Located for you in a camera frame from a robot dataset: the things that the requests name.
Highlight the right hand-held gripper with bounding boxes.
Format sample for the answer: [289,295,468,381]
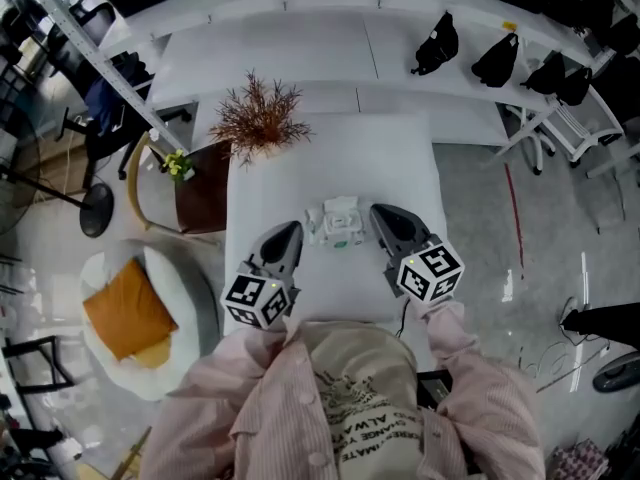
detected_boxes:
[368,202,466,304]

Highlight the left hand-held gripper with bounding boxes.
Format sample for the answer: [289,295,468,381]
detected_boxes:
[219,220,305,331]

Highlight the white wet wipe pack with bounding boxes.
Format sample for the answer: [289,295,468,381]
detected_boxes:
[303,195,370,250]

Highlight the person's left forearm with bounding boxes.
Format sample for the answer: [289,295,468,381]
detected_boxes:
[214,315,311,384]

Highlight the person's right forearm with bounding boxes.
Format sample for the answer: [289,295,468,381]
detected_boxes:
[409,297,501,394]

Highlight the white round armchair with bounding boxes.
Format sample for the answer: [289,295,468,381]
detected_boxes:
[79,240,221,402]

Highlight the red floor tape line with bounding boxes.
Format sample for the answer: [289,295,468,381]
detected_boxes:
[503,162,525,269]

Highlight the yellow cushion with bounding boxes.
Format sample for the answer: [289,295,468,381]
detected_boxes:
[132,332,174,369]

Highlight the brown wooden chair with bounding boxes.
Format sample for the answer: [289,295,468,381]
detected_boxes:
[127,130,234,237]

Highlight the black waist battery box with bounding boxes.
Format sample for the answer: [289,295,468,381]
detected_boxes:
[417,370,454,412]

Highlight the person's body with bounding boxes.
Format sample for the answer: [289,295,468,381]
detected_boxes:
[139,317,546,480]

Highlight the orange cushion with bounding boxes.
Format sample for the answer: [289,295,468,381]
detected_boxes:
[82,257,180,363]

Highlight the white square table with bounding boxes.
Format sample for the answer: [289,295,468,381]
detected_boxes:
[222,110,449,324]

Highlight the yellow flowers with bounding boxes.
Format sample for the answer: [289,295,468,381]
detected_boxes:
[160,148,196,184]

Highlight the black floor fan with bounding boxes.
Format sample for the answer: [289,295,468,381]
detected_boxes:
[0,112,115,239]

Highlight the dried reddish potted plant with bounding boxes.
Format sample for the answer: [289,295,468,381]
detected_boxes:
[208,69,314,167]

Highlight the white mesh office chair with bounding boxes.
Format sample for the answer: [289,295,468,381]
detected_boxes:
[504,87,626,174]

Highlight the black office chair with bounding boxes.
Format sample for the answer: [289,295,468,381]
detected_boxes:
[54,50,194,192]

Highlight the blue jacket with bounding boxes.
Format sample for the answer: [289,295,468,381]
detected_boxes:
[84,75,149,137]

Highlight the red checkered bag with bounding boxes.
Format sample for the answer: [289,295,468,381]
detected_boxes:
[547,440,611,480]

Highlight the black cable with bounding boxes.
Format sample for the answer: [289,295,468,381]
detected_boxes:
[396,300,412,339]

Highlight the black metal frame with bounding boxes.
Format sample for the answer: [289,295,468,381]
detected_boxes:
[2,335,76,394]

